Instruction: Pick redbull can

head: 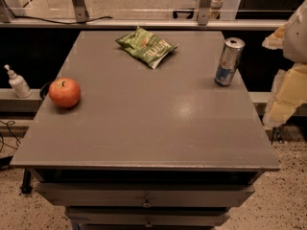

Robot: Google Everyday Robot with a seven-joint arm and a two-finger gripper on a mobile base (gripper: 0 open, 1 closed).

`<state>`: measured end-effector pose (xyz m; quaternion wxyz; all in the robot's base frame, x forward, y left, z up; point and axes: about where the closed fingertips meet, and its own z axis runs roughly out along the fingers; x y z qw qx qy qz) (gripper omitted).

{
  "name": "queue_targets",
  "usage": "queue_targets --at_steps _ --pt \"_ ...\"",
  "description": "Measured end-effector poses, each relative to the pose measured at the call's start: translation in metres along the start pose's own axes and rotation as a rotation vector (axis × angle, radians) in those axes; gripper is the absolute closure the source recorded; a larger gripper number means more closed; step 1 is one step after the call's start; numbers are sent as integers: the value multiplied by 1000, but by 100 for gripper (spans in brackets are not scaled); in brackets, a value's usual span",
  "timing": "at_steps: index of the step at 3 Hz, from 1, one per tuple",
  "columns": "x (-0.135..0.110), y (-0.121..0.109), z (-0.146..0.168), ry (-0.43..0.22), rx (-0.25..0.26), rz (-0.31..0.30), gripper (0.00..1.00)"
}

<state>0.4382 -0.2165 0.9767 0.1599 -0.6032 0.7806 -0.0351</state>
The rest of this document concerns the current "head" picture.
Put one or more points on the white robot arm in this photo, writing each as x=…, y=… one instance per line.
x=295, y=36

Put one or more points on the silver blue redbull can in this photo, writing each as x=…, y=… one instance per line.
x=229, y=60

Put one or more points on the green chips bag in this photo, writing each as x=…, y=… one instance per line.
x=146, y=46

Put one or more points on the red apple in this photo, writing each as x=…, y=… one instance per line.
x=64, y=92

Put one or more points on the grey top drawer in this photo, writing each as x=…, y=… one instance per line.
x=144, y=195

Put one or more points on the grey drawer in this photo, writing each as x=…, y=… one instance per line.
x=146, y=217
x=144, y=195

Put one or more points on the grey lower drawer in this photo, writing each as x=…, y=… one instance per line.
x=146, y=217

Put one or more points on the white pump bottle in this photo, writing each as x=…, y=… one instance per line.
x=18, y=84

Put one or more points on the grey metal bracket right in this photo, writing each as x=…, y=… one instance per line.
x=204, y=12

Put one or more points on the grey metal bracket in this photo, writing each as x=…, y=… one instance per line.
x=80, y=10
x=204, y=12

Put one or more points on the grey metal bracket left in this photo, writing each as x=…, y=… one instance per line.
x=80, y=10

